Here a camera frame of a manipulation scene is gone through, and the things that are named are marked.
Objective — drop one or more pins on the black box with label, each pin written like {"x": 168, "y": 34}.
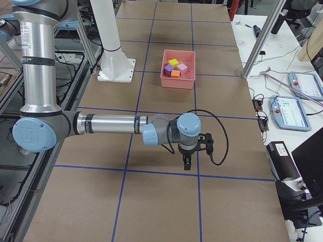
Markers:
{"x": 281, "y": 161}

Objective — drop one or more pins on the orange foam block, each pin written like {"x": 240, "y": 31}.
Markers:
{"x": 175, "y": 74}

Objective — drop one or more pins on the pink foam block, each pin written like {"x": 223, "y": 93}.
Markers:
{"x": 182, "y": 68}

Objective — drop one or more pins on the black monitor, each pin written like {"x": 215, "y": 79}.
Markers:
{"x": 308, "y": 159}

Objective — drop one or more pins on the black water bottle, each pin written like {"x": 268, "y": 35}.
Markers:
{"x": 281, "y": 18}

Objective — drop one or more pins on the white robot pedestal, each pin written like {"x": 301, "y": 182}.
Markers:
{"x": 115, "y": 66}

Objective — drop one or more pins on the purple foam block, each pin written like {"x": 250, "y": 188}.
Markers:
{"x": 168, "y": 69}

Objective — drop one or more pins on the pink plastic bin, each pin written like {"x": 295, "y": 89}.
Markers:
{"x": 185, "y": 81}

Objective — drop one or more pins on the near teach pendant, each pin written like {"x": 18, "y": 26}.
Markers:
{"x": 289, "y": 113}

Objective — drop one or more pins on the teach pendant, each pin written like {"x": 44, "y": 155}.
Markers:
{"x": 289, "y": 113}
{"x": 308, "y": 83}

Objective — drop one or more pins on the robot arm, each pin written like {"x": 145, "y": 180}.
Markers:
{"x": 43, "y": 123}

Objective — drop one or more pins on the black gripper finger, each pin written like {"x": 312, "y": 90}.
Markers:
{"x": 187, "y": 161}

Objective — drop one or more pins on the far teach pendant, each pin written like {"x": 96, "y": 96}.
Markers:
{"x": 308, "y": 83}

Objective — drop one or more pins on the yellow foam block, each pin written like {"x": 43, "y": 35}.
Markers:
{"x": 173, "y": 62}

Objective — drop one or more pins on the aluminium frame post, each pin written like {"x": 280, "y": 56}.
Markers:
{"x": 266, "y": 29}

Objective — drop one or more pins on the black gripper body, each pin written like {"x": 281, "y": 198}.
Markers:
{"x": 186, "y": 152}

